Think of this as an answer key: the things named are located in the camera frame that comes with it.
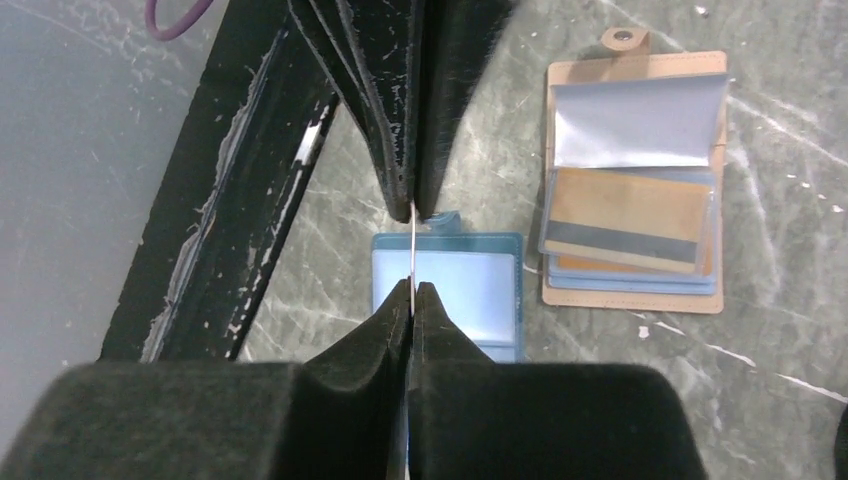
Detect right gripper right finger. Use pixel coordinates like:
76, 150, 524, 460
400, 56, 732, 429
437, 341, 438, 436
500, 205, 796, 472
407, 282, 707, 479

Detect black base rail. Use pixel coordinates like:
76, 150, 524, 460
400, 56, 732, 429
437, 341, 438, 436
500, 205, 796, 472
100, 1, 339, 362

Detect credit card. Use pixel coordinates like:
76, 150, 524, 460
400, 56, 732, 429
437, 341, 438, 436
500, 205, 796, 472
409, 202, 418, 318

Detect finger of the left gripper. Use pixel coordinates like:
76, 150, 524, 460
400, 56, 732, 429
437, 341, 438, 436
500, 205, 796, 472
414, 0, 517, 219
288, 1, 424, 223

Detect open blue card holder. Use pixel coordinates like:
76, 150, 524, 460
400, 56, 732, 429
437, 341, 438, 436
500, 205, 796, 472
371, 211, 524, 364

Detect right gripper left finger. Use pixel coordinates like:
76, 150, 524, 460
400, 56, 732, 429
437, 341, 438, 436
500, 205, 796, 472
1, 279, 412, 479

